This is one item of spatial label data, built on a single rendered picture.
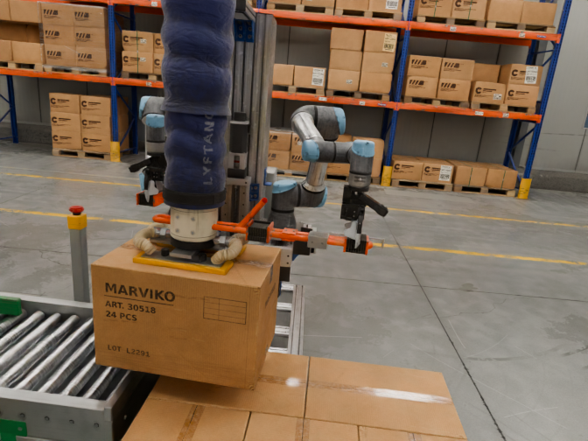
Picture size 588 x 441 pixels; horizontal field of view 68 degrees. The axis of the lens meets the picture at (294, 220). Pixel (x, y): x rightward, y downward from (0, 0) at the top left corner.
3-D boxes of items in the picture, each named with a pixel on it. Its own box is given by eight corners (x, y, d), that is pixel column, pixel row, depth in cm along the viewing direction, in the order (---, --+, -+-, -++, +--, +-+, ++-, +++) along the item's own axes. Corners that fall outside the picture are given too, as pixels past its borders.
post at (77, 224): (78, 384, 250) (66, 215, 221) (84, 376, 256) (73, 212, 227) (89, 385, 249) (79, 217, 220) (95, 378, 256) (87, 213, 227)
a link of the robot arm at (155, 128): (164, 114, 186) (165, 115, 178) (164, 140, 189) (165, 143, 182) (145, 113, 184) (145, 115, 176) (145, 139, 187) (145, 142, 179)
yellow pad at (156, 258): (131, 262, 155) (131, 249, 154) (145, 253, 165) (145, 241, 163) (225, 276, 151) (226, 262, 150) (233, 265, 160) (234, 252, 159)
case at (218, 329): (94, 364, 162) (89, 263, 151) (145, 313, 200) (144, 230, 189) (254, 390, 155) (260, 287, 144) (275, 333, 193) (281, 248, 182)
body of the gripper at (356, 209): (340, 215, 158) (344, 182, 155) (364, 218, 157) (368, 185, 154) (339, 220, 151) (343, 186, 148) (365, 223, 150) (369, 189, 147)
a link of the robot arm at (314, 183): (292, 197, 226) (311, 99, 190) (320, 198, 229) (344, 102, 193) (295, 212, 217) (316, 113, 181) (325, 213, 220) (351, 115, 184)
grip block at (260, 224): (244, 241, 157) (245, 225, 155) (251, 233, 166) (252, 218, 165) (268, 244, 156) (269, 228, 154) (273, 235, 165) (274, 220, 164)
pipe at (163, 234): (134, 251, 156) (134, 236, 154) (164, 231, 180) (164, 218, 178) (227, 264, 152) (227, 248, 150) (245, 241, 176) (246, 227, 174)
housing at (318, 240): (306, 248, 156) (308, 235, 154) (309, 241, 162) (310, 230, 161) (326, 250, 155) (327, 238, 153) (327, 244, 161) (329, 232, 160)
